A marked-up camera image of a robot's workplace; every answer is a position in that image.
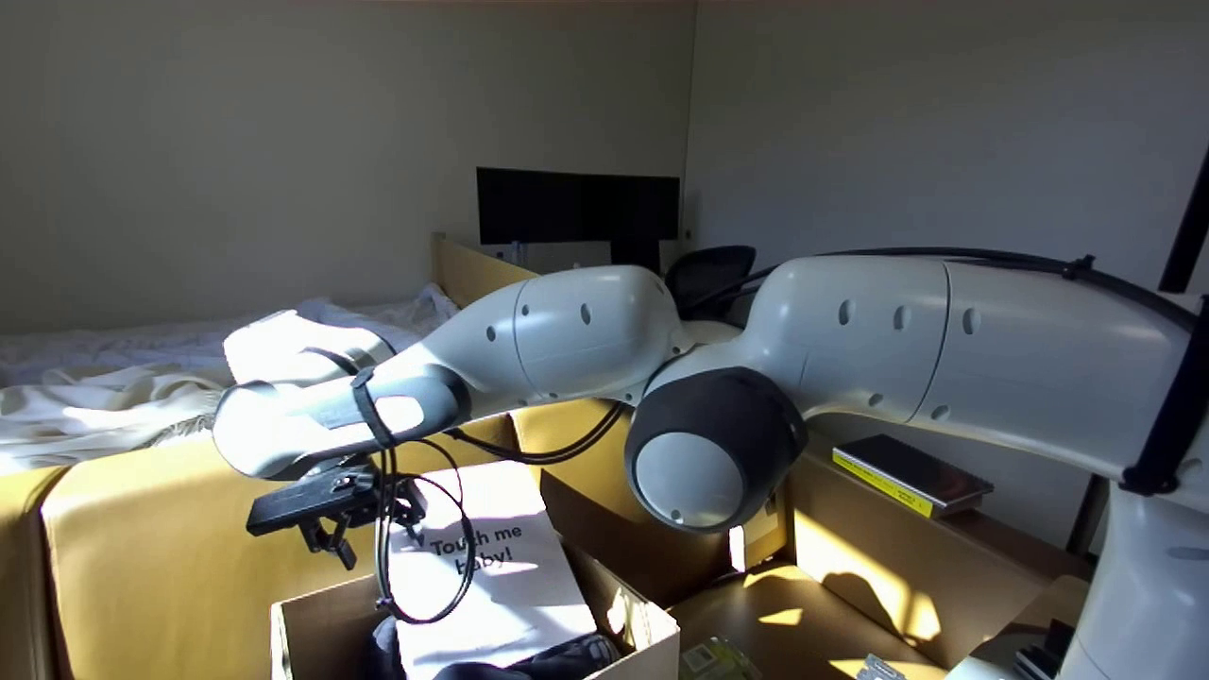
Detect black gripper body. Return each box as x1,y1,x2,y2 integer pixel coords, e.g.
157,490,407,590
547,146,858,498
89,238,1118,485
241,460,385,539

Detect white paper stack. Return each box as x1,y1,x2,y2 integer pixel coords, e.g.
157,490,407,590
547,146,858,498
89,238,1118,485
380,458,603,680

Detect brown cardboard box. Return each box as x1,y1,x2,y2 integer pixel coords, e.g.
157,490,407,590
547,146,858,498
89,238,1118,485
267,539,685,680

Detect open cardboard box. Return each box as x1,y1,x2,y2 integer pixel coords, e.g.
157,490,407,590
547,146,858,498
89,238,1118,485
720,437,1097,680

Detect crumpled white bed sheets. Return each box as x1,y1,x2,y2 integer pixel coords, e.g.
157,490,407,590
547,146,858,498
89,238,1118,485
0,282,461,478

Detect black computer monitor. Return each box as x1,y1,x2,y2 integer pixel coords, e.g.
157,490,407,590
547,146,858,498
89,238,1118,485
471,162,685,275

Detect small green packet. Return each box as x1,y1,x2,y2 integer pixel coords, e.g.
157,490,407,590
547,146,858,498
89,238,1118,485
676,634,767,680

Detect black office chair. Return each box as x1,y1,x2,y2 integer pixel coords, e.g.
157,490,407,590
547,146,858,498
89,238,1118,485
660,242,763,324

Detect black and yellow book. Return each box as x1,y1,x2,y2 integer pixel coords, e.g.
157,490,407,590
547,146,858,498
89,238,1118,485
829,432,997,520

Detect dark door frame post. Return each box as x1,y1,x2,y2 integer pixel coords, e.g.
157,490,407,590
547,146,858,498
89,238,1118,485
1157,146,1209,296

